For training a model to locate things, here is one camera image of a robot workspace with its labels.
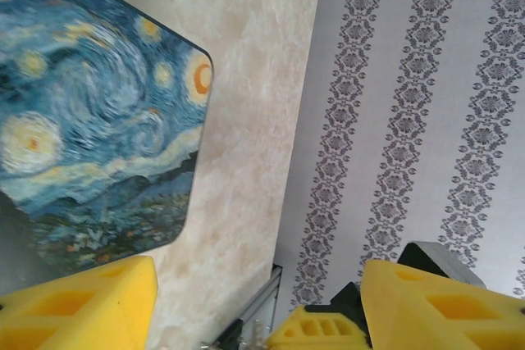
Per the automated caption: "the starry night print tin box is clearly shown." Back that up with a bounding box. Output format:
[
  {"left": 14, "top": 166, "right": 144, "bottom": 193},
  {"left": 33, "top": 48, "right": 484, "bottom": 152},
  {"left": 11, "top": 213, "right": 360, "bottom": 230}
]
[{"left": 0, "top": 0, "right": 215, "bottom": 285}]

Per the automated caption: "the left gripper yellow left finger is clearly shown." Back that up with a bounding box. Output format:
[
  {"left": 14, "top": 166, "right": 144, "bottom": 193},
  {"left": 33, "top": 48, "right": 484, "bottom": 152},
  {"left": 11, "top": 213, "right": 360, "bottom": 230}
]
[{"left": 0, "top": 255, "right": 159, "bottom": 350}]

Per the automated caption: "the aluminium table edge rail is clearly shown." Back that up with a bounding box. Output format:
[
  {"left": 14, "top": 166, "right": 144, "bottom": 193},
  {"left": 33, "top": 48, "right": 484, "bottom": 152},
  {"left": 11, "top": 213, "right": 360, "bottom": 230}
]
[{"left": 203, "top": 262, "right": 285, "bottom": 350}]

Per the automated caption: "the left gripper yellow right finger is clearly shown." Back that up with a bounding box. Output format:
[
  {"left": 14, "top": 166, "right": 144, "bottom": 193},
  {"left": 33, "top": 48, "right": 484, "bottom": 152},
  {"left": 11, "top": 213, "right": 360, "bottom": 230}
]
[{"left": 360, "top": 258, "right": 525, "bottom": 350}]

